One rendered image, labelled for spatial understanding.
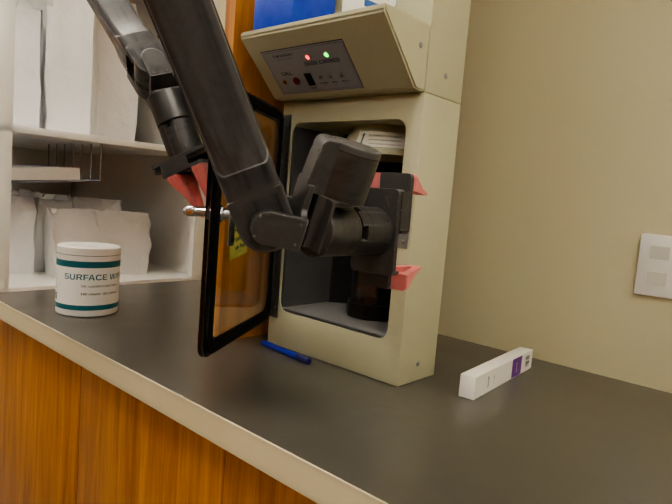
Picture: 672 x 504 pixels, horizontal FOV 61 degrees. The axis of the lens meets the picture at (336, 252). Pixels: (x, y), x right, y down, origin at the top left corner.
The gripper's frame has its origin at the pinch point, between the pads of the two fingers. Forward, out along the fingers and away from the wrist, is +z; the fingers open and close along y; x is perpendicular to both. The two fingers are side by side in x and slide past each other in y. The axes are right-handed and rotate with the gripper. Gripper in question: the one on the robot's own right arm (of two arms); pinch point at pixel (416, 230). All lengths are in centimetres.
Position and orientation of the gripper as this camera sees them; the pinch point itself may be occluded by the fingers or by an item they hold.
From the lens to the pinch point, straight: 75.4
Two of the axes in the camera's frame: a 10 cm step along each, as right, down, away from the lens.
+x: -7.4, -1.2, 6.6
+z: 6.7, -0.3, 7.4
